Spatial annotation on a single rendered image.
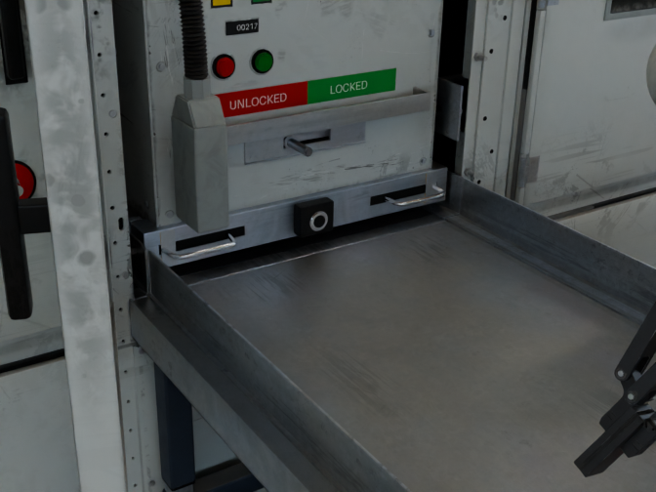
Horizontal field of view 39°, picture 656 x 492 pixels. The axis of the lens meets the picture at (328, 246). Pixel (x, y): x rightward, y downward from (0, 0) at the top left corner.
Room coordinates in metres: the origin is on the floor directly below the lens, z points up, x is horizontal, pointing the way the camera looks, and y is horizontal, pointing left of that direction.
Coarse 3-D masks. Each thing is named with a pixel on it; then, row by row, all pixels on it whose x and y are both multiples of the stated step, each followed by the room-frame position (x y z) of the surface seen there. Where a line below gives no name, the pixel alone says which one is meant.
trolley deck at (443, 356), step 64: (320, 256) 1.28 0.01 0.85; (384, 256) 1.28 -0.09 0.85; (448, 256) 1.29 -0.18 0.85; (256, 320) 1.08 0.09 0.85; (320, 320) 1.08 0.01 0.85; (384, 320) 1.08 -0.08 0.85; (448, 320) 1.09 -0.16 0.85; (512, 320) 1.09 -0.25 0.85; (576, 320) 1.10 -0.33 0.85; (192, 384) 0.96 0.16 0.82; (320, 384) 0.93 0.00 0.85; (384, 384) 0.93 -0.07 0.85; (448, 384) 0.93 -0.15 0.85; (512, 384) 0.94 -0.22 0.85; (576, 384) 0.94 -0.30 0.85; (256, 448) 0.82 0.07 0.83; (384, 448) 0.81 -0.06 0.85; (448, 448) 0.81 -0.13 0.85; (512, 448) 0.81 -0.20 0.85; (576, 448) 0.82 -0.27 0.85
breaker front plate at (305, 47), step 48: (144, 0) 1.20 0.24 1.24; (240, 0) 1.27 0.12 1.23; (288, 0) 1.31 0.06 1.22; (336, 0) 1.36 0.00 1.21; (384, 0) 1.40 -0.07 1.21; (432, 0) 1.45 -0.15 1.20; (240, 48) 1.27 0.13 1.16; (288, 48) 1.31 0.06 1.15; (336, 48) 1.36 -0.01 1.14; (384, 48) 1.40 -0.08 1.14; (432, 48) 1.46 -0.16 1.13; (384, 96) 1.41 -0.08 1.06; (432, 96) 1.46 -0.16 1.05; (240, 144) 1.27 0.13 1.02; (336, 144) 1.36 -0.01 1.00; (384, 144) 1.41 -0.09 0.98; (240, 192) 1.27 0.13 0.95; (288, 192) 1.31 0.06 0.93
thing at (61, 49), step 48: (48, 0) 0.51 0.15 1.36; (48, 48) 0.51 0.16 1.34; (48, 96) 0.51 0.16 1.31; (96, 96) 1.09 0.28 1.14; (0, 144) 0.53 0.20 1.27; (48, 144) 0.51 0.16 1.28; (96, 144) 1.11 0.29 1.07; (0, 192) 0.53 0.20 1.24; (48, 192) 0.50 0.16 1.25; (96, 192) 0.51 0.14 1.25; (0, 240) 0.53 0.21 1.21; (96, 240) 0.51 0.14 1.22; (96, 288) 0.51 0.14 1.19; (96, 336) 0.51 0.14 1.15; (96, 384) 0.51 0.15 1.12; (96, 432) 0.51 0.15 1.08; (96, 480) 0.51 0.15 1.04
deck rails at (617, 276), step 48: (480, 192) 1.41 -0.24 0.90; (528, 240) 1.31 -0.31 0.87; (576, 240) 1.23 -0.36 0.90; (576, 288) 1.18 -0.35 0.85; (624, 288) 1.15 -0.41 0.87; (192, 336) 1.03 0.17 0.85; (240, 336) 0.92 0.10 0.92; (240, 384) 0.92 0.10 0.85; (288, 384) 0.83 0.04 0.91; (288, 432) 0.83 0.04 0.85; (336, 432) 0.75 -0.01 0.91; (336, 480) 0.75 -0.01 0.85; (384, 480) 0.69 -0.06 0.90
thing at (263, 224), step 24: (432, 168) 1.46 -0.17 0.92; (336, 192) 1.35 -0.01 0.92; (360, 192) 1.37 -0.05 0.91; (384, 192) 1.40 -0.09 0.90; (408, 192) 1.42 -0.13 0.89; (240, 216) 1.25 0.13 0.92; (264, 216) 1.28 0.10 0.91; (288, 216) 1.30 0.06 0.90; (336, 216) 1.35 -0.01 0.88; (360, 216) 1.37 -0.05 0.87; (144, 240) 1.17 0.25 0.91; (192, 240) 1.21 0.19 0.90; (216, 240) 1.23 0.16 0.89; (240, 240) 1.25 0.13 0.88; (264, 240) 1.27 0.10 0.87
